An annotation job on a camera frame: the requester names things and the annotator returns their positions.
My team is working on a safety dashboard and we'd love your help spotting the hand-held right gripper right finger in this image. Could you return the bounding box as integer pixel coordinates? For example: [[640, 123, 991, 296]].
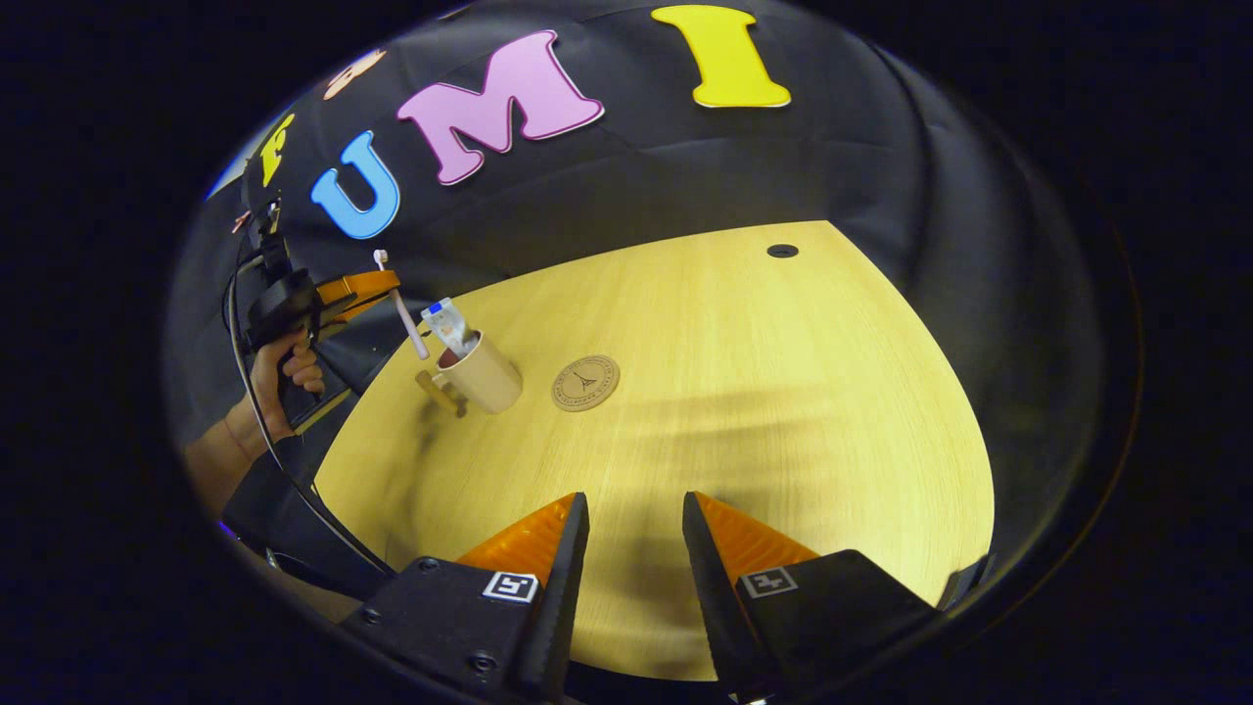
[[681, 492, 942, 702]]

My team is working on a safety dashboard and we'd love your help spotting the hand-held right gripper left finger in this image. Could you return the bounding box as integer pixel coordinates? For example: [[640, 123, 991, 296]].
[[343, 492, 591, 699]]

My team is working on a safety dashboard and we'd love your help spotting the white toothbrush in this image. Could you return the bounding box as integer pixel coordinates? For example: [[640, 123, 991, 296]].
[[373, 249, 431, 361]]

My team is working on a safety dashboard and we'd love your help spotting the white toothpaste tube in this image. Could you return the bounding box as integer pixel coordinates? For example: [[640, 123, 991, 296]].
[[421, 298, 482, 359]]

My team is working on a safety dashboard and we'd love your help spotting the beige cup with wooden handle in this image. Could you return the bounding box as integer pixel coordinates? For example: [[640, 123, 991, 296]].
[[416, 331, 524, 418]]

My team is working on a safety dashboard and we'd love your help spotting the round cork coaster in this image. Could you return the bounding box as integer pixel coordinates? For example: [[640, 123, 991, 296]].
[[550, 354, 622, 413]]

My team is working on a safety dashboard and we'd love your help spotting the yellow wooden desktop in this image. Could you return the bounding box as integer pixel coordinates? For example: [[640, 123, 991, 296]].
[[313, 220, 996, 682]]

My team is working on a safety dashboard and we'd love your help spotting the black desk edge clamp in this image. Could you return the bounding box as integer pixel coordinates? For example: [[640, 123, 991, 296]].
[[938, 553, 997, 610]]

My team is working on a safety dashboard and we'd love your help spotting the black backdrop cloth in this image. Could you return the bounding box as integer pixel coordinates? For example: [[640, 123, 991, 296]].
[[166, 0, 1107, 608]]

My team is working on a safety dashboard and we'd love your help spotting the black cable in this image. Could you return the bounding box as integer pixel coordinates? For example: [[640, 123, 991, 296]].
[[225, 245, 394, 579]]

